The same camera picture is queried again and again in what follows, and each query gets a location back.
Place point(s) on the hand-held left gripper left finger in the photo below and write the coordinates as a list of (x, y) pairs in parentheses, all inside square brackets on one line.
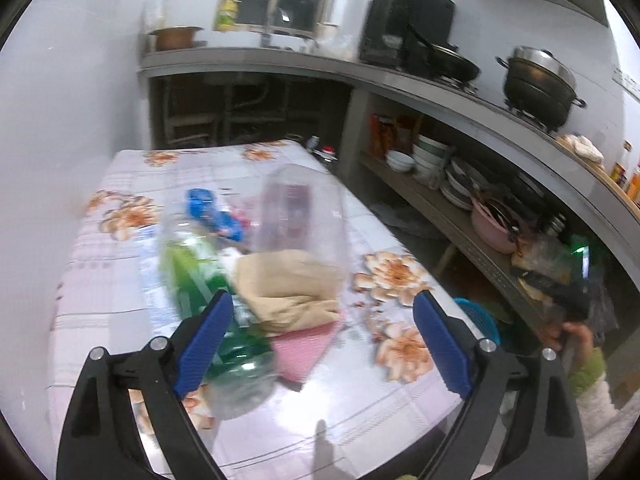
[(205, 345)]

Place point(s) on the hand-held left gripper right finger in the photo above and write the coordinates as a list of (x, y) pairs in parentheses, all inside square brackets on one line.
[(442, 345)]

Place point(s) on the green plastic bottle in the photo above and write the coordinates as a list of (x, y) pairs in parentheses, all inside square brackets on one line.
[(190, 270)]

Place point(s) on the person's right hand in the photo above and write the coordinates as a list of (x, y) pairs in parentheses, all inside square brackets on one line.
[(575, 335)]

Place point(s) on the yellowish plastic bag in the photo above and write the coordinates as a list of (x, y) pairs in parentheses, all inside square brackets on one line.
[(542, 260)]

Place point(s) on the blue basket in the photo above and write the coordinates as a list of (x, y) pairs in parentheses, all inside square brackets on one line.
[(480, 317)]

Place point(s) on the beige folded cloth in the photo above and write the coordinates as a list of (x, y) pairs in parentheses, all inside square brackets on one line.
[(285, 285)]

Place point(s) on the pink cloth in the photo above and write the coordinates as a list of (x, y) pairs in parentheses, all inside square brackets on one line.
[(305, 350)]

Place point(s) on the pink basin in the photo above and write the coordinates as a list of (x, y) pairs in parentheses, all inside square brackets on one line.
[(492, 227)]

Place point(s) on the floral tablecloth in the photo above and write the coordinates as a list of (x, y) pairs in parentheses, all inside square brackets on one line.
[(125, 270)]

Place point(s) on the orange seasoning bottle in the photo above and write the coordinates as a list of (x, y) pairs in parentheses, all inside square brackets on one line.
[(619, 174)]

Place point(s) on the blue wrapper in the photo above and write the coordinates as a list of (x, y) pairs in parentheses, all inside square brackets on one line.
[(210, 212)]

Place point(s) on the wooden shelf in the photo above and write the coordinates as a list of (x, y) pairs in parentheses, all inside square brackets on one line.
[(450, 210)]

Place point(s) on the white rag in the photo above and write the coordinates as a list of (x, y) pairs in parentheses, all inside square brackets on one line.
[(582, 147)]

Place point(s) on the stack of plates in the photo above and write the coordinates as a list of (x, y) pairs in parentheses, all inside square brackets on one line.
[(460, 185)]

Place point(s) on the clear plastic bottle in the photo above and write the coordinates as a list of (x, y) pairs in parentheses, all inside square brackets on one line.
[(300, 210)]

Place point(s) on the white bowl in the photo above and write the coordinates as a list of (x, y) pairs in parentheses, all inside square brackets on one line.
[(400, 161)]

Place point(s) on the stack of white bowls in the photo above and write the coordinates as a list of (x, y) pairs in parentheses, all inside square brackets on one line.
[(430, 152)]

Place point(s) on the black pot with steel lid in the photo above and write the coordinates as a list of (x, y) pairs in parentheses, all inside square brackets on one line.
[(537, 90)]

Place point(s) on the orange packets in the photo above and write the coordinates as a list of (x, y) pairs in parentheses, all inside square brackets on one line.
[(387, 135)]

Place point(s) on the red-capped small bottle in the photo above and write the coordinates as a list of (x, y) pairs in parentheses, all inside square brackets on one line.
[(330, 154)]

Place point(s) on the black wok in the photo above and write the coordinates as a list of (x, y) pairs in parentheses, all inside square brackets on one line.
[(450, 62)]

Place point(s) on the grey kitchen counter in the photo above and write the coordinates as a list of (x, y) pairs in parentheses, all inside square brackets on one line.
[(310, 62)]

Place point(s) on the copper basin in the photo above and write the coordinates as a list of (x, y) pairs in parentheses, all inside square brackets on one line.
[(175, 37)]

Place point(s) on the black cabinet appliance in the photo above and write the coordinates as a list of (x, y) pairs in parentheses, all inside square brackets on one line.
[(400, 20)]

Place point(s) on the yellow-green bottle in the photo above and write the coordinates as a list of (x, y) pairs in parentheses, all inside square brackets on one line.
[(227, 15)]

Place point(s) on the white plastic bag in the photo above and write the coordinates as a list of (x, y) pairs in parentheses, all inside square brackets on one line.
[(152, 5)]

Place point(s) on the wall socket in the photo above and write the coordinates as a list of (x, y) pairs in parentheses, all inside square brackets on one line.
[(627, 82)]

